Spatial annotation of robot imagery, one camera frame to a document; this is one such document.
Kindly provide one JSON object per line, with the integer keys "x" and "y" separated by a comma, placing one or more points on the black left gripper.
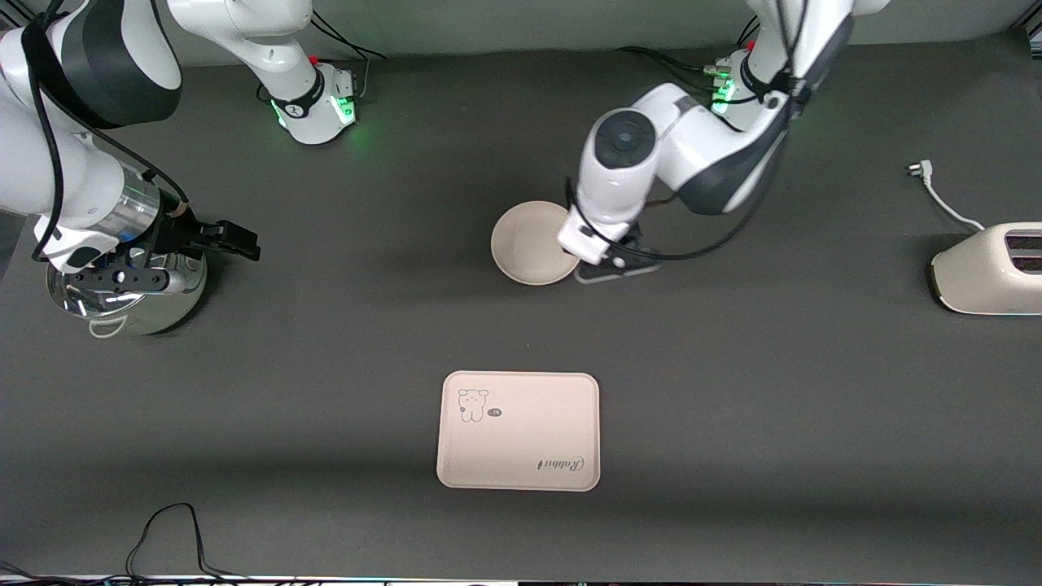
{"x": 627, "y": 239}

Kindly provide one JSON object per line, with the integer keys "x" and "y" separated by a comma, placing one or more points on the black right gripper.
{"x": 184, "y": 232}

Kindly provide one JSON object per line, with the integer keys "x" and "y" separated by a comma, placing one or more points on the round cream plate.
{"x": 525, "y": 244}

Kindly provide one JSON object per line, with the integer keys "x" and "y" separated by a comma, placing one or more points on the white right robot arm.
{"x": 244, "y": 32}

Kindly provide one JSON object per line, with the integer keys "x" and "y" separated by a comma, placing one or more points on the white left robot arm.
{"x": 700, "y": 155}

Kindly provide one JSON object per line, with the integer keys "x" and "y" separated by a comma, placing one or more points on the cream rabbit print tray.
{"x": 518, "y": 431}

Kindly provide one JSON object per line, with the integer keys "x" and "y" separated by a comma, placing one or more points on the steel pot with glass lid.
{"x": 175, "y": 305}

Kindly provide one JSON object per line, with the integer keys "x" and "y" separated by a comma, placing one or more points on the cream toaster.
{"x": 977, "y": 277}

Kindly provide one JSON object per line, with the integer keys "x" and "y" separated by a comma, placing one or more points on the grey metal frame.
{"x": 1027, "y": 29}

